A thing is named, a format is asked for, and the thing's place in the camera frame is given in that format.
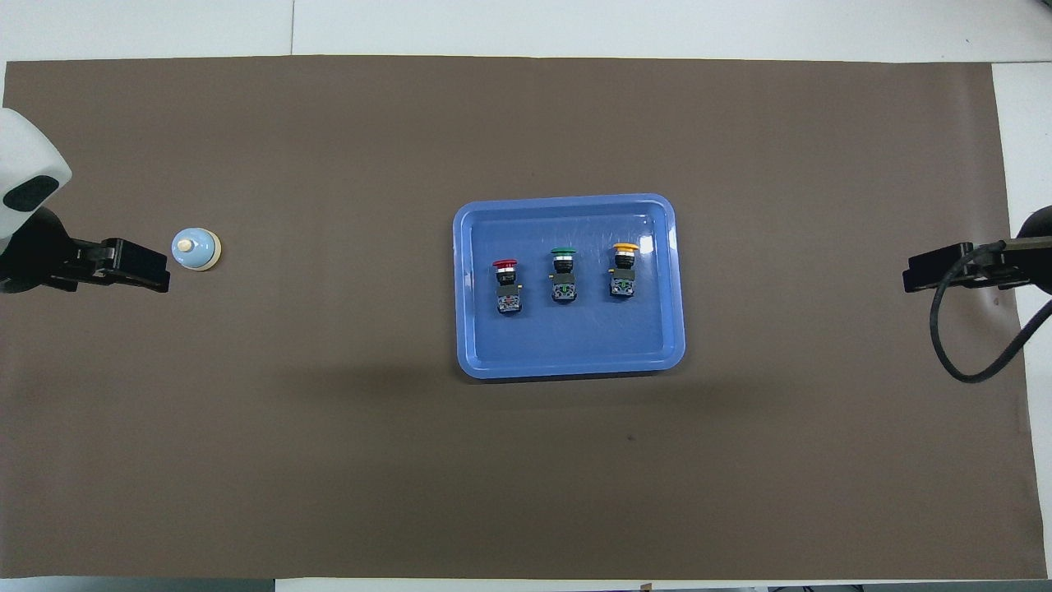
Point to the brown table mat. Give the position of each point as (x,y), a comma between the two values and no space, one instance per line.
(329,452)

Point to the green push button switch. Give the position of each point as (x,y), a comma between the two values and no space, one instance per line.
(563,279)

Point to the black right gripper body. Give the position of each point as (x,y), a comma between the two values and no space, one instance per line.
(1031,263)

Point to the red push button switch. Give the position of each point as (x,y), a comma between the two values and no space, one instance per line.
(508,288)

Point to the blue plastic tray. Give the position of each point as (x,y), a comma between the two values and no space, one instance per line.
(567,345)

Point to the light blue call bell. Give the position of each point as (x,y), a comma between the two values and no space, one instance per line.
(196,249)

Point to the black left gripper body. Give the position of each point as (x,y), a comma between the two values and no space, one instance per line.
(37,251)

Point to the yellow push button switch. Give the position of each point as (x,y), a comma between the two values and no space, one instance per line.
(625,275)

